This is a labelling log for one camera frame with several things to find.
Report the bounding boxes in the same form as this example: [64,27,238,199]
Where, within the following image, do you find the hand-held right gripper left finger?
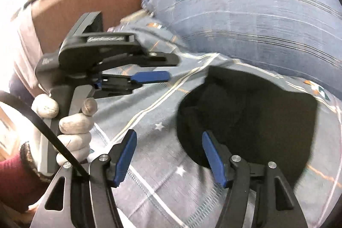
[30,129,138,228]

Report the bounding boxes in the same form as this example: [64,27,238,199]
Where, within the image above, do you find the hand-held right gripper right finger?
[202,131,311,228]

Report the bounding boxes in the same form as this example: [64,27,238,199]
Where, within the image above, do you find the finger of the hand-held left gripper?
[102,50,179,71]
[93,71,171,92]

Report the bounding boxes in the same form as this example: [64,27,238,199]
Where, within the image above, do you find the black pants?
[176,65,319,187]

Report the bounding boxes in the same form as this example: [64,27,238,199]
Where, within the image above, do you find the person's left forearm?
[0,142,58,214]

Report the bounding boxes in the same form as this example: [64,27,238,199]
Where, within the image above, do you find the person's left hand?
[31,94,97,165]

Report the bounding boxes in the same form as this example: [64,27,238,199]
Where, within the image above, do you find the blue plaid bed sheet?
[87,14,342,228]

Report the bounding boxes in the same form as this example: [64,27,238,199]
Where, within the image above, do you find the blue striped pillow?
[141,0,342,81]

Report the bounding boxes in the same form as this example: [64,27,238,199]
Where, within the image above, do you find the black cable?
[0,91,89,181]

